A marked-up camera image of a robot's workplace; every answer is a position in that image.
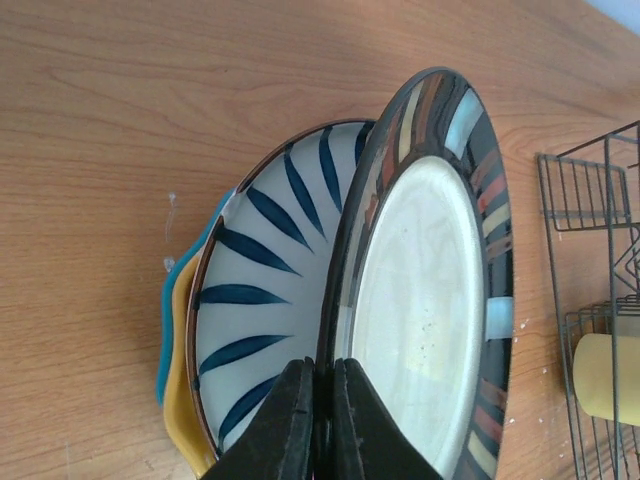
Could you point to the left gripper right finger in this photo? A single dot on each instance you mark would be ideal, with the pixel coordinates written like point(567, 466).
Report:
point(367, 442)

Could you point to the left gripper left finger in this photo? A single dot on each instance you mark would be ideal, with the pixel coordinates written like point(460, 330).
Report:
point(277, 443)

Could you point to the black rimmed striped plate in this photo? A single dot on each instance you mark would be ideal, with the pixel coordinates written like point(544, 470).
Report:
point(420, 287)

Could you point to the yellow ceramic mug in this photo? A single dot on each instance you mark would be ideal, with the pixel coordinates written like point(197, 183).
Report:
point(592, 372)

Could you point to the dark wire dish rack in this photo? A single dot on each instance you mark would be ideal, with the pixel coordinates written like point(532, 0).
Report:
point(590, 206)

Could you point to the yellow dotted scalloped plate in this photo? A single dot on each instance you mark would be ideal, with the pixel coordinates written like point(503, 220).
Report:
point(179, 414)

